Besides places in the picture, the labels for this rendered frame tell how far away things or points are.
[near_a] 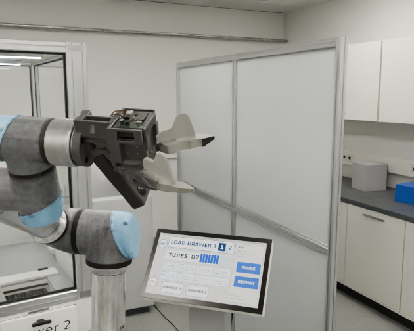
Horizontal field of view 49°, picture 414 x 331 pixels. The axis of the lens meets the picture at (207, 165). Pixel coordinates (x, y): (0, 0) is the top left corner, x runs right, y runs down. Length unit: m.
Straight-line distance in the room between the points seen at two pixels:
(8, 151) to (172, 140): 0.25
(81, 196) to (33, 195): 1.14
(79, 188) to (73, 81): 0.42
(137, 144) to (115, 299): 0.62
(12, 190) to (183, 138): 0.29
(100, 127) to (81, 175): 1.23
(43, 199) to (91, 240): 0.37
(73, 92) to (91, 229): 0.85
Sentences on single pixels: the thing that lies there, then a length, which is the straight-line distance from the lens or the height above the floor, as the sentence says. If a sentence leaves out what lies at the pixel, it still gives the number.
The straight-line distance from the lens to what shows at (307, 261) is 2.55.
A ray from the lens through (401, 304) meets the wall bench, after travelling 3.95.
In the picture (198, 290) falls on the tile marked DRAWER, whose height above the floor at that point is 1.01.
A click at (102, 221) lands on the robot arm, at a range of 1.15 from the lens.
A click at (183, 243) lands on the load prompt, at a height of 1.15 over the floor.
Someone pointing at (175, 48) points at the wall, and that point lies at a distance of 5.44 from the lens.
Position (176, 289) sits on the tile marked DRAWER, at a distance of 1.95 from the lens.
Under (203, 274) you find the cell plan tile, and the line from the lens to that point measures 1.94.
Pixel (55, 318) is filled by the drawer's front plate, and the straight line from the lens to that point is 2.05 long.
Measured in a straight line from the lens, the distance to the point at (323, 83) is 2.33.
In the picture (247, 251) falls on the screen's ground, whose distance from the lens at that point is 1.94.
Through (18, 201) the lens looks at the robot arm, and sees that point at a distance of 0.82.
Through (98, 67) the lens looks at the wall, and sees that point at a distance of 5.16.
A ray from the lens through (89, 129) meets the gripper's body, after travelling 0.70.
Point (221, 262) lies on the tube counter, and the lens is 1.94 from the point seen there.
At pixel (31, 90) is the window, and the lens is 1.87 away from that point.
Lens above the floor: 1.80
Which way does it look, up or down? 9 degrees down
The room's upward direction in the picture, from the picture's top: straight up
